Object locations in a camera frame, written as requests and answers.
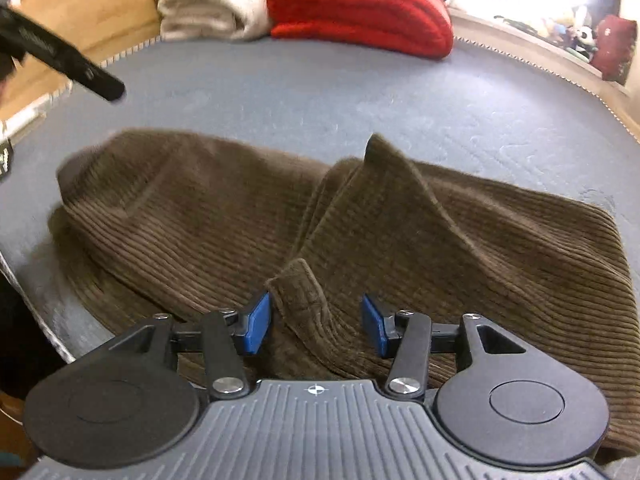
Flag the panda plush toy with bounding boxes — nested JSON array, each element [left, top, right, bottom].
[[569, 25, 599, 57]]

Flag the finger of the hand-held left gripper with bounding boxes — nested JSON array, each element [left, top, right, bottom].
[[0, 5, 126, 104]]

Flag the red folded quilt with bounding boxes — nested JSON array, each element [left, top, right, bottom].
[[266, 0, 455, 59]]

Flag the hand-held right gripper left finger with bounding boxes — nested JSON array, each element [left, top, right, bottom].
[[107, 290, 274, 402]]

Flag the red embroidered cushion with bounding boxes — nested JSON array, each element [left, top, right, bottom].
[[589, 15, 639, 86]]

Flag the wooden bed frame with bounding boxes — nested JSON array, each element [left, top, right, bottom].
[[0, 0, 640, 143]]

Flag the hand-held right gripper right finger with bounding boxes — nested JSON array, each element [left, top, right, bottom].
[[361, 294, 527, 402]]

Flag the brown corduroy pants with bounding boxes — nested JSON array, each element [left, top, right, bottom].
[[47, 129, 640, 462]]

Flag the cream fleece blanket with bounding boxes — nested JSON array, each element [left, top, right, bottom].
[[150, 0, 294, 42]]

